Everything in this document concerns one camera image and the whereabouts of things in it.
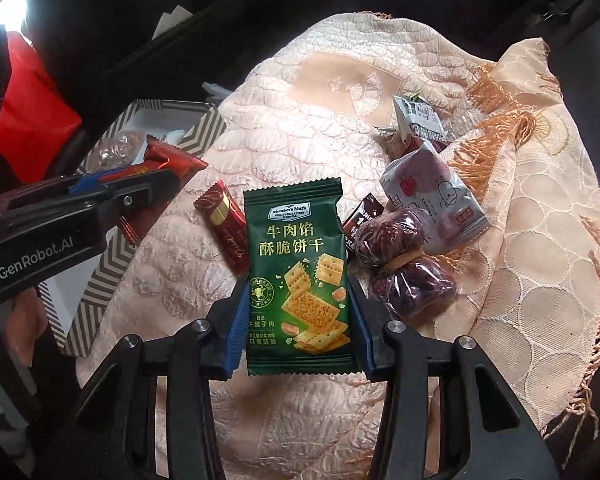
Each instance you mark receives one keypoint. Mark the orange fringed embroidered cloth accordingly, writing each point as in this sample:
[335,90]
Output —
[530,260]

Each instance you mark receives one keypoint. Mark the red paper bag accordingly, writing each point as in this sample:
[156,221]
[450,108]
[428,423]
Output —
[30,105]

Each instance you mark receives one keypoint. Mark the striped rim white box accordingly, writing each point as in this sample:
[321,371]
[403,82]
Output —
[100,290]

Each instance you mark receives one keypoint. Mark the white papers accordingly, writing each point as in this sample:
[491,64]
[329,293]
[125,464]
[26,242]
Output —
[175,19]

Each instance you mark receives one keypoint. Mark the brown wrapped snack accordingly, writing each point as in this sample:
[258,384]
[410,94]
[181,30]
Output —
[392,141]

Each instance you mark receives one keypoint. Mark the clear walnut packet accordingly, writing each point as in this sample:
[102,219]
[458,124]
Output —
[115,150]

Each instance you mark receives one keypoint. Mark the dark brown snack bar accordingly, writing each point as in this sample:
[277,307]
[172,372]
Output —
[362,215]

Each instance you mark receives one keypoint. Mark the pink white snack packet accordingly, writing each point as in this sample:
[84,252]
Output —
[430,195]

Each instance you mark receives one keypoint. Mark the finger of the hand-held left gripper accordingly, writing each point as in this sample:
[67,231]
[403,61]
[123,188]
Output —
[87,183]
[130,198]

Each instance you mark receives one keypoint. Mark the black car seat back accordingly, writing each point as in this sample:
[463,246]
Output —
[130,45]

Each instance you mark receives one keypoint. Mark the person's left hand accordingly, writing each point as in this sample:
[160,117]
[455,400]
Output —
[27,325]

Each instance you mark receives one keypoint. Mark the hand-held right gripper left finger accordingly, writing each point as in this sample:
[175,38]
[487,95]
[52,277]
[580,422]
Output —
[232,332]

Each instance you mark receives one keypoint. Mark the white black snack packet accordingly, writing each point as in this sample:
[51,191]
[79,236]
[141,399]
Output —
[420,117]

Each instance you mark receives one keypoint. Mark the red foil snack packet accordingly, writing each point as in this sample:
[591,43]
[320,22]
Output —
[172,160]

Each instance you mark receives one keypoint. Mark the clear plastic wrapper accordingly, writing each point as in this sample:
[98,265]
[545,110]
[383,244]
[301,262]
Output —
[215,89]

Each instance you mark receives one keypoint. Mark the peach quilted blanket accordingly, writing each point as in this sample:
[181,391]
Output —
[305,125]

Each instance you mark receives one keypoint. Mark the red date packet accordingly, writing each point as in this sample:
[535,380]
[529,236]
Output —
[390,235]
[412,285]

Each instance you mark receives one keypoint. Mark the green cracker packet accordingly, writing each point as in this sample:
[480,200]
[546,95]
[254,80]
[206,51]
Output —
[295,240]

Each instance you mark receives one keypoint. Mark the dark red gold candy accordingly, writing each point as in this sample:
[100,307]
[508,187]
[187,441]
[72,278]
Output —
[225,225]

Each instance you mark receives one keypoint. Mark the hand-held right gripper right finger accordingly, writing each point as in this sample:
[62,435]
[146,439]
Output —
[366,337]

